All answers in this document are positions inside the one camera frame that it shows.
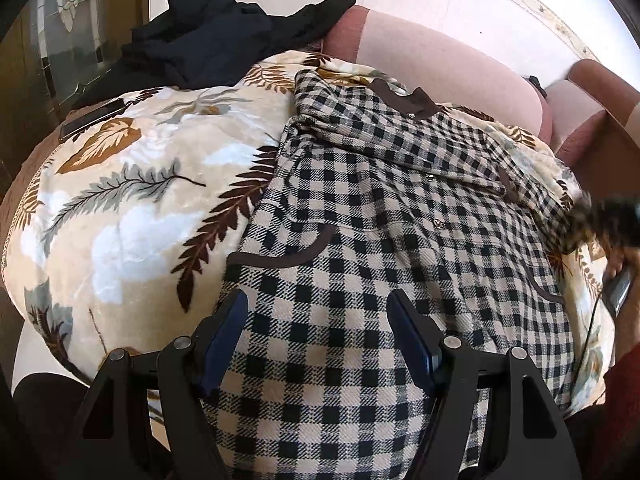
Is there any wooden glass cabinet door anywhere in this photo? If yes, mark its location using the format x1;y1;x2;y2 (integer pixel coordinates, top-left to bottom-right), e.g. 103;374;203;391
1;0;149;190

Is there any pink bolster pillow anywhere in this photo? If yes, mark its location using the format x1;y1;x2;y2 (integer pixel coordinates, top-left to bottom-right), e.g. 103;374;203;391
322;6;552;143

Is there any black white checkered coat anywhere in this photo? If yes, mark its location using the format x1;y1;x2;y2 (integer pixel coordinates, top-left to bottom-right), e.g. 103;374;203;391
206;70;574;479

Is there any dark navy garment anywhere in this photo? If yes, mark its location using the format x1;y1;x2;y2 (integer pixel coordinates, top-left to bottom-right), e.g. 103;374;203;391
73;0;356;110

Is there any black cable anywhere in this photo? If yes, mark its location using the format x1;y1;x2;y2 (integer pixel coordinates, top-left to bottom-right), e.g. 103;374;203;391
569;294;604;396

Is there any person's right hand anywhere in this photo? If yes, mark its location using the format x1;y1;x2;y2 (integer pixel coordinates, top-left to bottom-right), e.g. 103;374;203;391
602;243;640;363

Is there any black smartphone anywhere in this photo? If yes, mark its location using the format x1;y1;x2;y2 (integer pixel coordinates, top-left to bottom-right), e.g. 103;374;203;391
60;99;127;143

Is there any leaf pattern cream blanket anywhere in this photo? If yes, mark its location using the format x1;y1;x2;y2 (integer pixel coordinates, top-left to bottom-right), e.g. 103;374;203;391
2;51;613;413

